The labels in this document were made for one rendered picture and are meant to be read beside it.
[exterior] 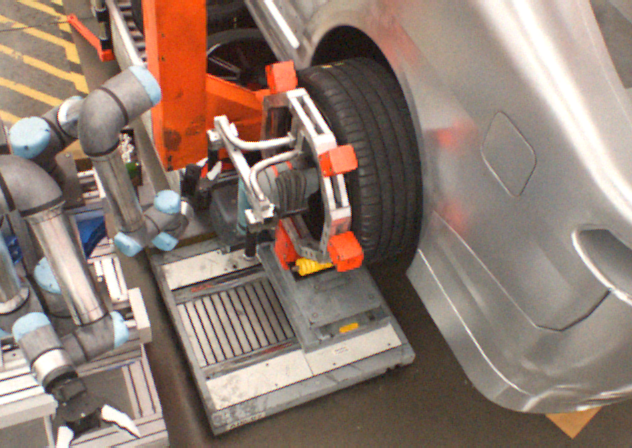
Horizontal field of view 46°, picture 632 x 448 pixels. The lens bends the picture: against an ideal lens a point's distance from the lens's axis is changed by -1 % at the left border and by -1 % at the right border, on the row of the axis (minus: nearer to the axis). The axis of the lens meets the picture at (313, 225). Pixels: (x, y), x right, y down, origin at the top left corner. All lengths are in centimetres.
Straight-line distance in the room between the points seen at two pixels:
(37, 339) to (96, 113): 59
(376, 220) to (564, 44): 80
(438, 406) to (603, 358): 128
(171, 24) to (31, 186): 92
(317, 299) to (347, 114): 95
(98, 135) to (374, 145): 76
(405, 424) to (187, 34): 162
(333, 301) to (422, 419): 56
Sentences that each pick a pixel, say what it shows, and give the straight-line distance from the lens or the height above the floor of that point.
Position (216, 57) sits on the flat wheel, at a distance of 335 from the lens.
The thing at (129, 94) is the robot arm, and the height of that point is 133.
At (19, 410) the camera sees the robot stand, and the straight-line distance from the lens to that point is 213.
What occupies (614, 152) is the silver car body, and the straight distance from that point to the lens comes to 154.
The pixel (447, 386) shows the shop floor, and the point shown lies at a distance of 303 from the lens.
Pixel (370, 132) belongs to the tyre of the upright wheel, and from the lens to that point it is 212.
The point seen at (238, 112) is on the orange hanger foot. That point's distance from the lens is 273.
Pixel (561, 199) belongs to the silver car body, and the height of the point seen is 152.
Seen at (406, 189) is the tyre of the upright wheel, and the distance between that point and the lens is 217.
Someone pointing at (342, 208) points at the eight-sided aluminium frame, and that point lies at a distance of 214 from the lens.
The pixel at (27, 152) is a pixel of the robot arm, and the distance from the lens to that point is 224.
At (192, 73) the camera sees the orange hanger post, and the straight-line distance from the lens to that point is 250.
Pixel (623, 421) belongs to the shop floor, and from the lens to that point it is 325.
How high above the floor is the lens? 262
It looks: 52 degrees down
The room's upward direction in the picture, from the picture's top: 10 degrees clockwise
